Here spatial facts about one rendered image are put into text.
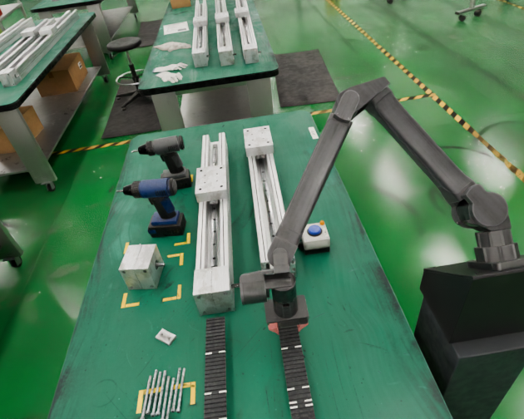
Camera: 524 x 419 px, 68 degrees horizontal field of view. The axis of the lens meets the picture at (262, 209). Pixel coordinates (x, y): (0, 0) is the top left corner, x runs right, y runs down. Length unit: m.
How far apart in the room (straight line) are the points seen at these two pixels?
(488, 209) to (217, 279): 0.68
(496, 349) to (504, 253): 0.26
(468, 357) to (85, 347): 0.99
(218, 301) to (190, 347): 0.14
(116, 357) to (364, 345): 0.65
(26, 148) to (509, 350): 3.08
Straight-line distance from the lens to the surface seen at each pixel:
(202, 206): 1.35
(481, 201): 0.96
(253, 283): 0.88
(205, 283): 1.09
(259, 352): 1.05
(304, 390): 0.97
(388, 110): 0.96
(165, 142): 1.51
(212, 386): 1.00
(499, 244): 0.99
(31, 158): 3.35
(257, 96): 2.75
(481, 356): 1.12
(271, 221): 1.28
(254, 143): 1.56
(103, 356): 1.18
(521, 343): 1.17
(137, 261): 1.22
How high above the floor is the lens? 1.69
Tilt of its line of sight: 40 degrees down
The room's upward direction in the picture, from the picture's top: 8 degrees counter-clockwise
